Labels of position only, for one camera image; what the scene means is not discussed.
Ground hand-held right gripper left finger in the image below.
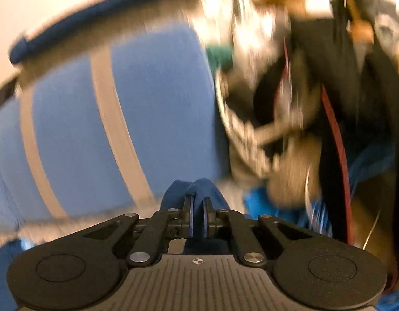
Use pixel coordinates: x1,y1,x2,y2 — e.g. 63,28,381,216
83,195,196,269

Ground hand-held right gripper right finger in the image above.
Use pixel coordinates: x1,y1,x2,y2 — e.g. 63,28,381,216
202,197,320,268

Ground dark blue sweater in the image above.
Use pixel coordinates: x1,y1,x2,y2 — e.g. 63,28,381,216
0,178,234,302

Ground bright blue cloth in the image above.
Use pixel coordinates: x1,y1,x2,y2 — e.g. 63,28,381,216
243,186,333,234

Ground beige plush toy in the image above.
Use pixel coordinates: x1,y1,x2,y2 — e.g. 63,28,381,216
267,136,323,208

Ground blue striped pillow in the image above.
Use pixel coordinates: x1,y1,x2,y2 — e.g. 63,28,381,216
0,27,229,221

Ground grey quilted bedspread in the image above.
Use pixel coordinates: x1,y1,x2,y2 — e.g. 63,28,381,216
0,197,168,250

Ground teal cloth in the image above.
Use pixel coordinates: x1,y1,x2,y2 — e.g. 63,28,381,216
206,44,236,72

